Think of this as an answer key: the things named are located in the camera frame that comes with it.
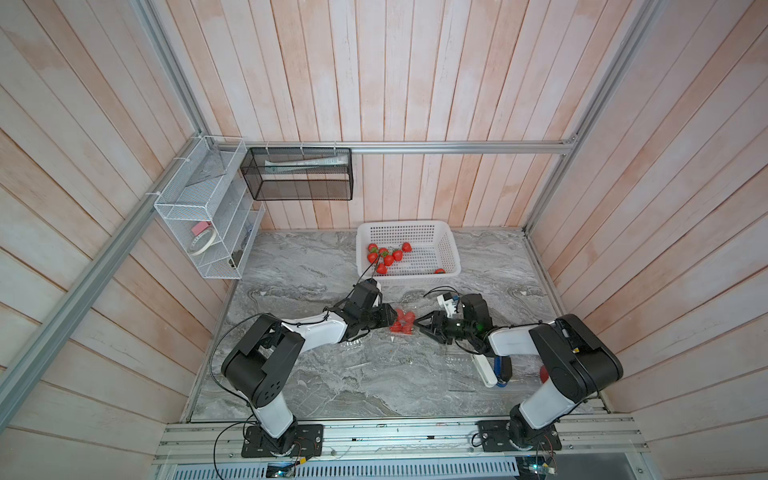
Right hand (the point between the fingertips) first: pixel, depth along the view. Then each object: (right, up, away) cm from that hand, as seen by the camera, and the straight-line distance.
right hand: (417, 325), depth 89 cm
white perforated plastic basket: (+10, +25, +25) cm, 37 cm away
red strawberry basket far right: (+10, +16, +14) cm, 23 cm away
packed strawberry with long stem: (-5, +2, +5) cm, 7 cm away
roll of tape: (-62, +25, -7) cm, 67 cm away
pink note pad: (-62, +29, -7) cm, 69 cm away
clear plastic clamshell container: (-3, 0, +3) cm, 5 cm away
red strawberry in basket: (-5, +22, +20) cm, 30 cm away
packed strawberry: (-2, +2, +2) cm, 4 cm away
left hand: (-7, +1, +2) cm, 8 cm away
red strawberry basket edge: (-11, +17, +15) cm, 25 cm away
